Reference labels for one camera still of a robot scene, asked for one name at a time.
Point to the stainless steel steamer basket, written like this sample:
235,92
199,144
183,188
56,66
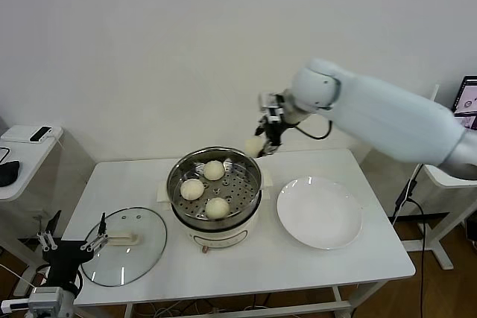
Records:
238,189

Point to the black computer mouse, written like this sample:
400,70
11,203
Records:
9,173

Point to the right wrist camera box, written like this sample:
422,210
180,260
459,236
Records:
270,105

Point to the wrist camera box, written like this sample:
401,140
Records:
44,300
270,105

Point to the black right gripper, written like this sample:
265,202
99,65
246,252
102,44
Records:
276,132

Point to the open dark laptop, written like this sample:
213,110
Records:
469,102

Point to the white steamed baozi bun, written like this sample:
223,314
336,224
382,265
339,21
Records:
253,146
217,209
213,171
192,189

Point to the small black white device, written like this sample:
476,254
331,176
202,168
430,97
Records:
41,134

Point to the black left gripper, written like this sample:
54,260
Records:
63,254

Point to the white round plate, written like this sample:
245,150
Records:
320,213

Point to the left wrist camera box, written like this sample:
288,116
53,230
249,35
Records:
44,300

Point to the flat white box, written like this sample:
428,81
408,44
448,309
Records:
18,133

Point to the white table frame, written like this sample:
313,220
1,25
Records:
129,310

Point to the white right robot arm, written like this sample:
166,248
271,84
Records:
372,109

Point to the cream electric cooker base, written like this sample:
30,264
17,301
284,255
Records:
220,238

